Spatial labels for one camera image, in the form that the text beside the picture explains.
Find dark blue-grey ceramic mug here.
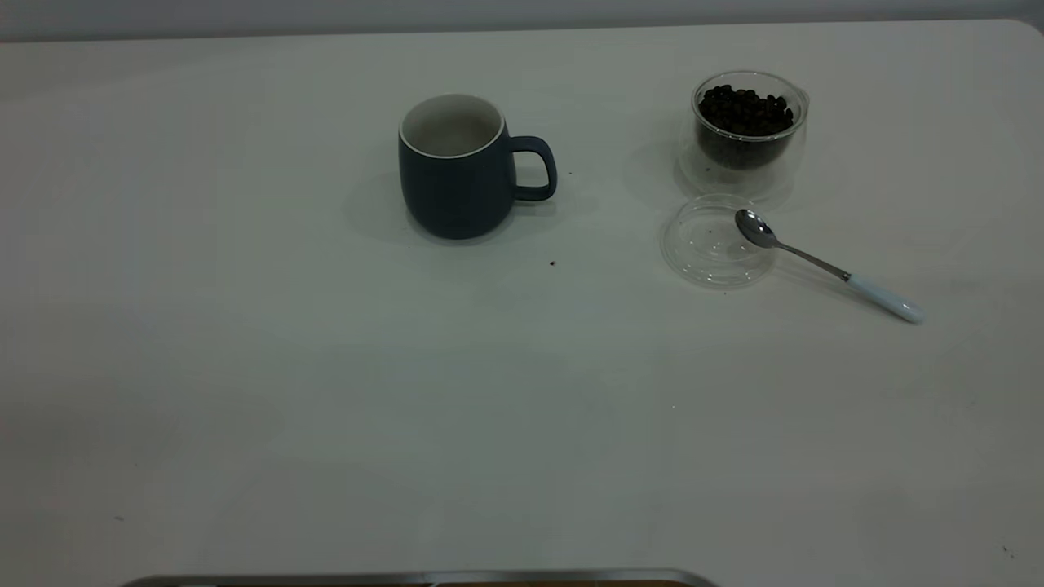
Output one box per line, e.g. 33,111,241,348
397,93,559,241

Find dark roasted coffee beans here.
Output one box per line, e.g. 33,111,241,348
697,83,796,169

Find metal spoon pale blue handle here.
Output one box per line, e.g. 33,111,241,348
735,208,926,325

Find clear round glass lid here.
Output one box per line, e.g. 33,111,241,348
660,194,781,290

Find clear double-wall glass jar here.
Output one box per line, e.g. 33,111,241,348
677,69,811,205

